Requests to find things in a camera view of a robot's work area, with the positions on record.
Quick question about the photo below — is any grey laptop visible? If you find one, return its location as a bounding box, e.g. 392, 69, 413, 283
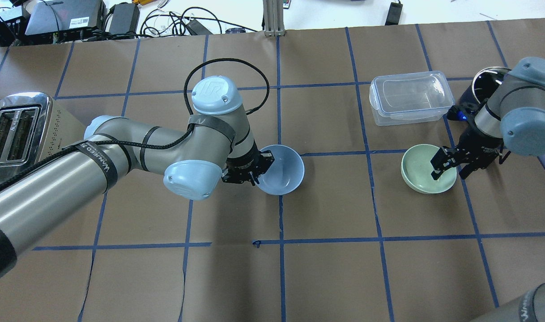
25, 0, 106, 36

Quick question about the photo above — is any black power adapter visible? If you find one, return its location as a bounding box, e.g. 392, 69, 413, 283
384, 0, 403, 25

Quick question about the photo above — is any dark blue saucepan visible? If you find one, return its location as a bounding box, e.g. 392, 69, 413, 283
459, 67, 545, 181

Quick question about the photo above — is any clear plastic container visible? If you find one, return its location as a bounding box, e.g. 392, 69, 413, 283
369, 71, 456, 127

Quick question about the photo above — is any blue bowl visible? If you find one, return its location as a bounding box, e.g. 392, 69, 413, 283
257, 144, 305, 196

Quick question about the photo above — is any silver toaster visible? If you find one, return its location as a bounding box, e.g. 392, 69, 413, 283
0, 92, 86, 184

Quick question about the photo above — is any aluminium frame post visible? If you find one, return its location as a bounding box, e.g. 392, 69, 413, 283
263, 0, 285, 38

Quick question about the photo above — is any black braided cable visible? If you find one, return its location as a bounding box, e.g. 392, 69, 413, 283
0, 58, 270, 199

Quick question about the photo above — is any green bowl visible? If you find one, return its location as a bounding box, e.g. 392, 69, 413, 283
400, 144, 457, 195

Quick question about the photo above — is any black power brick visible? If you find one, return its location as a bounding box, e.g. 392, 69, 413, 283
107, 3, 140, 34

